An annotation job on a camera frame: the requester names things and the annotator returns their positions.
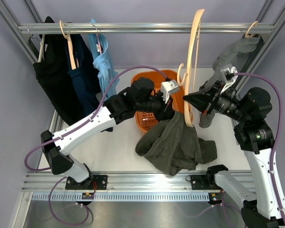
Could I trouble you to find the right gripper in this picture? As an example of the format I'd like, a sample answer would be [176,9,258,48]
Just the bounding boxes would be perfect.
[184,81,249,124]

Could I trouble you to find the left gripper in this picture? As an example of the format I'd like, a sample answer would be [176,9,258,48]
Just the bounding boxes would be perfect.
[135,89,177,123]

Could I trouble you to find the olive green shorts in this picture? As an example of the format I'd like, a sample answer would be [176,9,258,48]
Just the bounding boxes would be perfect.
[135,111,218,176]

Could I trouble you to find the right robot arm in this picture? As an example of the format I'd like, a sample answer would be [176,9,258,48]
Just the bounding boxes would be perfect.
[195,81,285,228]

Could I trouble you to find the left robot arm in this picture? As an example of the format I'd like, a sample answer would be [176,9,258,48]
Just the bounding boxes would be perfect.
[41,77,217,190]

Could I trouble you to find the light grey shorts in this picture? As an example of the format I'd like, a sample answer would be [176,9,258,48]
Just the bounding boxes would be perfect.
[198,35,262,129]

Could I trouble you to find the wooden hanger of grey shorts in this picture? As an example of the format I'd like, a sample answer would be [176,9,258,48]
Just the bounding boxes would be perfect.
[244,20,258,38]

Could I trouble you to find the hanger of blue garment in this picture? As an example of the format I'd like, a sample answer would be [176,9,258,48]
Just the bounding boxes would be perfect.
[92,23,103,54]

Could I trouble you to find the wooden hanger of navy garment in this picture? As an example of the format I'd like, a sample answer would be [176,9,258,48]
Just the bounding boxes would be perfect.
[59,20,79,70]

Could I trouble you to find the hanger of black garment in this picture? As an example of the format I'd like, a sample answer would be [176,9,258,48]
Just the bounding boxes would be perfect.
[28,34,45,64]

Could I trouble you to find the orange plastic basket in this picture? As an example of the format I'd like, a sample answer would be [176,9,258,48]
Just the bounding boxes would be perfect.
[130,69,194,133]

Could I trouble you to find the light blue garment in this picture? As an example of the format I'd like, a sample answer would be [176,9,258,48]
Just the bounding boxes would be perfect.
[88,18,121,95]

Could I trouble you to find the navy garment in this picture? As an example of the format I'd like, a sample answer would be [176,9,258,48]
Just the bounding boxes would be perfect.
[66,34,101,125]

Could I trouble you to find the black garment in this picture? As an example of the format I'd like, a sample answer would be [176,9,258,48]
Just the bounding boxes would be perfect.
[32,16,86,126]

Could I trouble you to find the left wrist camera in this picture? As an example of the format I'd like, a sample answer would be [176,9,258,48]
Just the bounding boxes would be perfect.
[160,80,180,103]

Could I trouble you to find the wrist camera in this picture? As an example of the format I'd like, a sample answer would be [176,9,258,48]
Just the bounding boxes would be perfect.
[220,65,238,94]
[160,80,180,103]

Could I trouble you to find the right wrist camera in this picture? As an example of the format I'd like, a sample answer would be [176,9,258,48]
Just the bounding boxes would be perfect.
[220,65,238,94]

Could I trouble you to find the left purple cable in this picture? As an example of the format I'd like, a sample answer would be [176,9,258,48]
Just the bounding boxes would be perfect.
[24,66,169,226]

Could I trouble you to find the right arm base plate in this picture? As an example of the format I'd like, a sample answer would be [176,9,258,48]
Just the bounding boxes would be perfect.
[185,174,221,190]

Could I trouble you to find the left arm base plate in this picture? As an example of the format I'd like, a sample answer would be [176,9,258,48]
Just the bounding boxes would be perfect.
[65,175,108,190]

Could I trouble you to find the slotted cable duct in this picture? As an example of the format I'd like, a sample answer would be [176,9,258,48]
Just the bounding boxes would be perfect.
[32,192,210,202]

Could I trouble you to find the aluminium frame rack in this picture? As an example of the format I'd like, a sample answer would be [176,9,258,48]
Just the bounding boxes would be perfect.
[0,0,285,228]

